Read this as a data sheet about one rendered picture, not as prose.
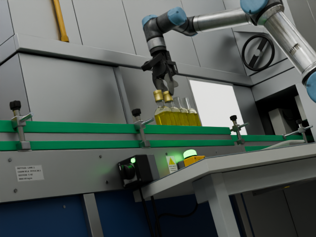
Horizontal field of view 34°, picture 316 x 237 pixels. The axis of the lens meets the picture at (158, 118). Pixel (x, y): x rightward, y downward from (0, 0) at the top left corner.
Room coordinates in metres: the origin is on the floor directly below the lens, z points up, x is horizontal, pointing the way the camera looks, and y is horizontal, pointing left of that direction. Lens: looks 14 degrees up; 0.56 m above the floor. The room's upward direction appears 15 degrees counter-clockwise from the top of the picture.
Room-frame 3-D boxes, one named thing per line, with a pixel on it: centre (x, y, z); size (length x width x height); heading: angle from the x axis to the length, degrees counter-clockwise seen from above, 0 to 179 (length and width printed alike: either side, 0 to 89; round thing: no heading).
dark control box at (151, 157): (1.48, 0.09, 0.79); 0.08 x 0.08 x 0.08; 52
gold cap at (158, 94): (1.96, -0.02, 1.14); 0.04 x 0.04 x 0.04
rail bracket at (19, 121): (1.21, 0.32, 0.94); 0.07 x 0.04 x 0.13; 52
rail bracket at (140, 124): (1.58, 0.04, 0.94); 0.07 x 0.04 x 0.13; 52
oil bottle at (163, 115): (1.96, -0.02, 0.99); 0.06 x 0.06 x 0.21; 52
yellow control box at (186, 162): (1.70, -0.07, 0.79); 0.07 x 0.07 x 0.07; 52
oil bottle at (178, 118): (2.00, -0.06, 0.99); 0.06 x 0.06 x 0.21; 52
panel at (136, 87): (2.35, -0.16, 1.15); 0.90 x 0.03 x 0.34; 142
